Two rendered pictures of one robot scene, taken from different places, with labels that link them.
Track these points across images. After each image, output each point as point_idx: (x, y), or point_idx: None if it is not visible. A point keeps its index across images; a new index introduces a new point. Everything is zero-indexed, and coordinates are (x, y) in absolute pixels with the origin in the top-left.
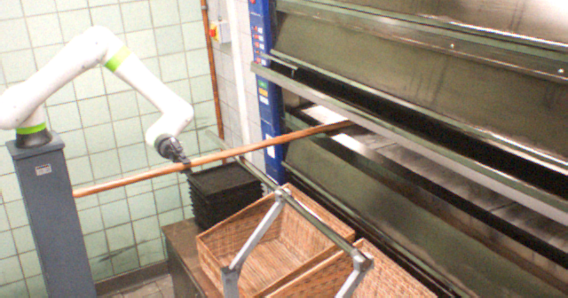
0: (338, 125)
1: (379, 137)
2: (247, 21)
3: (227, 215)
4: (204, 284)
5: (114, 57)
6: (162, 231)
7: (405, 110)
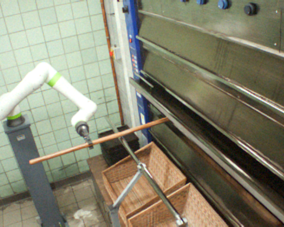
0: None
1: None
2: (129, 49)
3: (119, 158)
4: (106, 197)
5: (52, 80)
6: (87, 161)
7: None
